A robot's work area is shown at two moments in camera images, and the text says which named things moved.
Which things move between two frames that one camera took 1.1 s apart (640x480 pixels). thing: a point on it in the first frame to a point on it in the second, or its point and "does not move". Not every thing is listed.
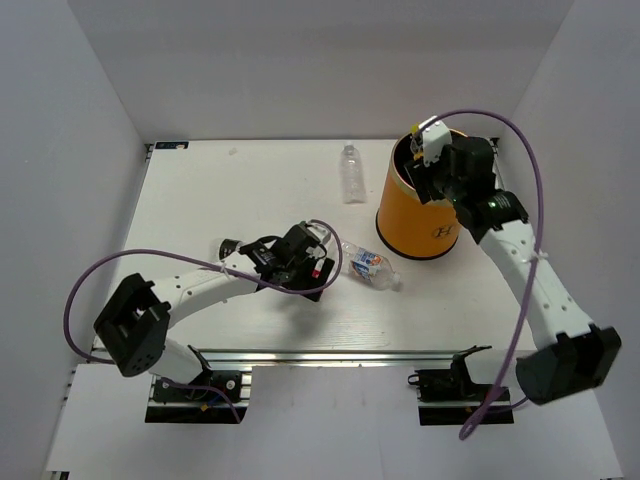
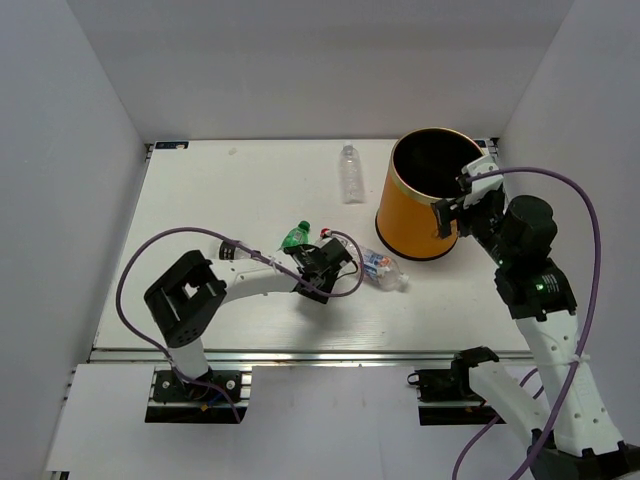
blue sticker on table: x=172 y=145 does not move
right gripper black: x=421 y=176 to x=447 y=212
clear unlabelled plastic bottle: x=353 y=177 does not move
